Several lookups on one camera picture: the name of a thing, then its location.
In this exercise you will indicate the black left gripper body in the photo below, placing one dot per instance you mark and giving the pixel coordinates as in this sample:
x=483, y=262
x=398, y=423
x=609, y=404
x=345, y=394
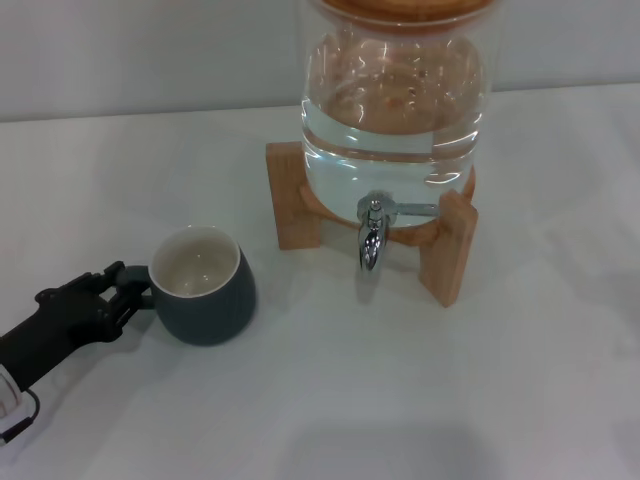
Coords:
x=55, y=325

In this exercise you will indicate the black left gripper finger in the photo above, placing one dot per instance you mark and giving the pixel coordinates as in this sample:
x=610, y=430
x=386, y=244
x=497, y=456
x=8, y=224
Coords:
x=114, y=272
x=125, y=310

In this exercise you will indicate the black ceramic cup white inside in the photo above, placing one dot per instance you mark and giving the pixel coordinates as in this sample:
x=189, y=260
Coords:
x=210, y=320

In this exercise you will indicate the chrome faucet with lever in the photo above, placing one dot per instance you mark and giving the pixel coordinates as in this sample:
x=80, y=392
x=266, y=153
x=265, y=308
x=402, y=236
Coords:
x=371, y=240

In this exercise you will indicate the wooden dispenser stand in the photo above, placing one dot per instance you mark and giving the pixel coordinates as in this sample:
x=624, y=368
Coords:
x=287, y=200

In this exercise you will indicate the glass water dispenser jar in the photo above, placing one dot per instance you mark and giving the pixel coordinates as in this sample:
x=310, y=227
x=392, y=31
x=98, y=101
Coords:
x=390, y=125

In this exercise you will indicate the wooden jar lid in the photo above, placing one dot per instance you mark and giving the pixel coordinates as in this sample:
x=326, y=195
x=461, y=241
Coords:
x=400, y=9

